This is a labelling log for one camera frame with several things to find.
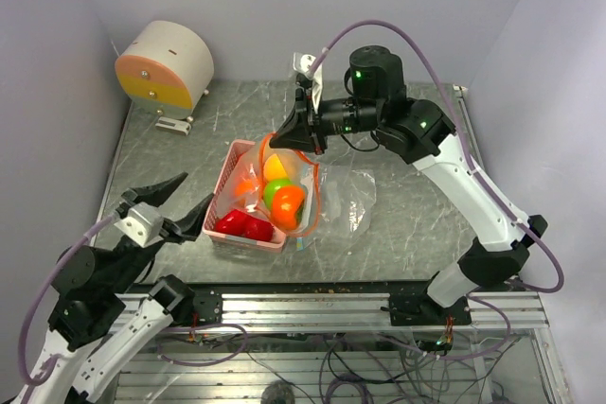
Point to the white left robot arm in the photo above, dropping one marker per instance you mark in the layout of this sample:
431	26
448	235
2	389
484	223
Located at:
80	356

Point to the round orange fruit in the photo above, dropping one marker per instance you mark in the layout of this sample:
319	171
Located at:
247	188

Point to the orange persimmon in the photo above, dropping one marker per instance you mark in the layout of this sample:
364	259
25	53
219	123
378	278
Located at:
286	204

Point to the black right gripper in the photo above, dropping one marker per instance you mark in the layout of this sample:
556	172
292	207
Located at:
303	130

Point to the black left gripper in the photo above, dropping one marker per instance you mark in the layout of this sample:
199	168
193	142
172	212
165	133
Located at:
186	227

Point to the beige cylinder orange face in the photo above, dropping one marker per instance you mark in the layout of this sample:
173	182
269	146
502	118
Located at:
166	69

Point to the green apple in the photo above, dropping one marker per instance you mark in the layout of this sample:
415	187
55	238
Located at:
271	188

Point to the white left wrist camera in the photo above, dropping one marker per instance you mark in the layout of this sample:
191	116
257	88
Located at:
142	224

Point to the aluminium rail frame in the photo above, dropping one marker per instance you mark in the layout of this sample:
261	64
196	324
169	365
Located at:
387	308

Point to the small white bracket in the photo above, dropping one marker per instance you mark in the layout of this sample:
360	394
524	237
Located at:
167	124

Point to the clear bag orange zipper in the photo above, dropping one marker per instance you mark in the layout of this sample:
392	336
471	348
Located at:
251	164

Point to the pink perforated plastic basket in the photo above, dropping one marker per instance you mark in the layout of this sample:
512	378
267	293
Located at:
236	149

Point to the yellow orange peach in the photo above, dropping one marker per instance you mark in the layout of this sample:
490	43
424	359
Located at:
279	166

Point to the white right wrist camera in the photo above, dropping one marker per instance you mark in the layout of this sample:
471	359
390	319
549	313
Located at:
305	65

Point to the red fruit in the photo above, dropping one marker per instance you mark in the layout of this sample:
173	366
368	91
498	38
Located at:
258	230

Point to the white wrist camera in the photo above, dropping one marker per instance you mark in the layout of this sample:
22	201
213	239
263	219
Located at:
142	224
305	65

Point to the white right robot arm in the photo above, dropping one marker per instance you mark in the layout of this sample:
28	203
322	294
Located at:
423	136

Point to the clear bag blue zipper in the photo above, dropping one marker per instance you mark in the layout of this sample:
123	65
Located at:
347	197

